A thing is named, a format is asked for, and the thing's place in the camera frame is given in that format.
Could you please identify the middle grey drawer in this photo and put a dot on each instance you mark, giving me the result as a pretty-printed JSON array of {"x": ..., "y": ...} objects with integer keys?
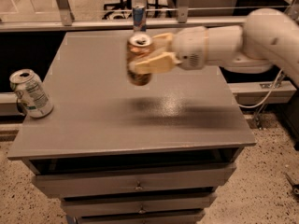
[{"x": 139, "y": 204}]

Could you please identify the bottom grey drawer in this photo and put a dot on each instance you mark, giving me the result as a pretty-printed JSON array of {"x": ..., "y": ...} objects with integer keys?
[{"x": 176, "y": 217}]

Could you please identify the top grey drawer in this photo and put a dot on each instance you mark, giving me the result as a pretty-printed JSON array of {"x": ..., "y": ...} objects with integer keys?
[{"x": 134, "y": 180}]

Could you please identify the green white 7up can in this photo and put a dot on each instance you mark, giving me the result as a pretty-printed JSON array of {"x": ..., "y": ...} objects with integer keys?
[{"x": 30, "y": 91}]

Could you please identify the blue silver energy drink can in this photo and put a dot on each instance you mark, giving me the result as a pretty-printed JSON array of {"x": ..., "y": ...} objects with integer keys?
[{"x": 139, "y": 19}]

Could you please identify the black office chair base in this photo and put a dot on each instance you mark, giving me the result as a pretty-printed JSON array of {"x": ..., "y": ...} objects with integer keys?
[{"x": 120, "y": 2}]

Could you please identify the dark object on floor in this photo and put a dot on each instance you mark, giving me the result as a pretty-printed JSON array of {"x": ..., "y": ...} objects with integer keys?
[{"x": 294, "y": 184}]

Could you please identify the metal window railing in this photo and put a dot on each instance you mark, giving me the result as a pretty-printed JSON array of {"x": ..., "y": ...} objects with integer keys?
[{"x": 81, "y": 15}]

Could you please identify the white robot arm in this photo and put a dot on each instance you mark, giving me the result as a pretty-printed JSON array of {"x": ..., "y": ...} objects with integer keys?
[{"x": 267, "y": 37}]

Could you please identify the orange soda can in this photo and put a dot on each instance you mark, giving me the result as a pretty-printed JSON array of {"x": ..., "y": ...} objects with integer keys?
[{"x": 139, "y": 46}]

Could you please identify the grey drawer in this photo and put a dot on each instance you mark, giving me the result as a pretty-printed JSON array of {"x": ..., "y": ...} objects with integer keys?
[
  {"x": 134, "y": 180},
  {"x": 176, "y": 217},
  {"x": 139, "y": 204}
]

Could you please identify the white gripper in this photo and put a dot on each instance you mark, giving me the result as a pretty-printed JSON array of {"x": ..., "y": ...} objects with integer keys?
[{"x": 189, "y": 48}]

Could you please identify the grey drawer cabinet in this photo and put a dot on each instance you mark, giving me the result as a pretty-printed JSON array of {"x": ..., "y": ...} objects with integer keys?
[{"x": 102, "y": 122}]

